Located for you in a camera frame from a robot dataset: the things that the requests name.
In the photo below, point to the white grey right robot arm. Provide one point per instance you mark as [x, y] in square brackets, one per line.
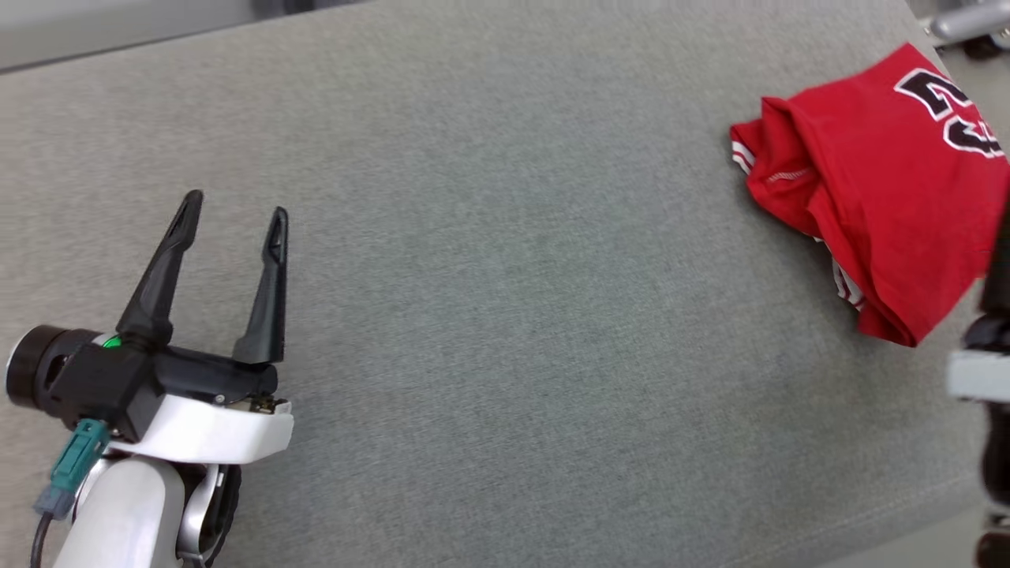
[998, 457]

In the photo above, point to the black caster wheel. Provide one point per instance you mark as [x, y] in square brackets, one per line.
[986, 49]

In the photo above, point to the grey metal cart frame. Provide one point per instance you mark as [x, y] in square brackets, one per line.
[966, 22]

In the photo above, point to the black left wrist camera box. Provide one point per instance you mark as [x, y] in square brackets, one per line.
[102, 390]

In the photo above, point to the black cylindrical left gripper motor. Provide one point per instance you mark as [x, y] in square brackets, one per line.
[35, 367]

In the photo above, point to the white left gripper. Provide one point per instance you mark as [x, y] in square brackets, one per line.
[221, 430]

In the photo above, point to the teal left camera connector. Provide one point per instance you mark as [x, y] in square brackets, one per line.
[75, 461]

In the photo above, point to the red jersey with black number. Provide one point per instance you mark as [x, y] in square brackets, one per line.
[868, 158]

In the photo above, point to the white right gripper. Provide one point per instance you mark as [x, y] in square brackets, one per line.
[982, 375]

